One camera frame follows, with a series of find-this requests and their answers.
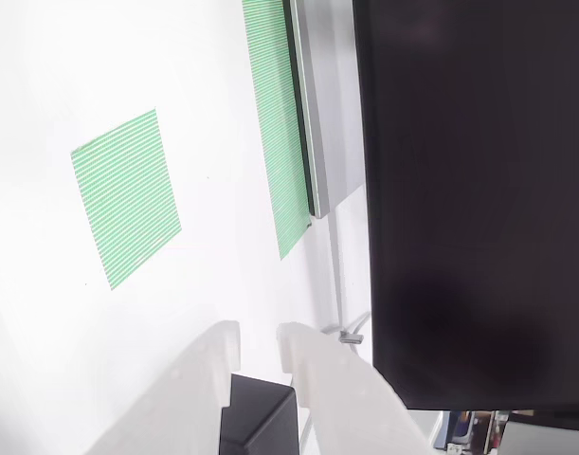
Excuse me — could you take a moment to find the long green striped tape strip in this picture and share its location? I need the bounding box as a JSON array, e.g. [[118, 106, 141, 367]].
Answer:
[[242, 0, 314, 261]]

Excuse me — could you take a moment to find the white cable with connector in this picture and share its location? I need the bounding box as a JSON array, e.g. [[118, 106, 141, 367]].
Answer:
[[319, 210, 371, 355]]

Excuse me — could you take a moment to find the black monitor screen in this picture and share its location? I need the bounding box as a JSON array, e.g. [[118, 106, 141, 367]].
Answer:
[[353, 0, 579, 412]]

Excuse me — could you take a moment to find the green striped tape square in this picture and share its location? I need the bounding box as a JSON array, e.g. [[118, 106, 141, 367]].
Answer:
[[70, 108, 184, 292]]

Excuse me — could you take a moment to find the black cube with seam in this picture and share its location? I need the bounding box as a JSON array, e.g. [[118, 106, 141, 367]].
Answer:
[[219, 373, 300, 455]]

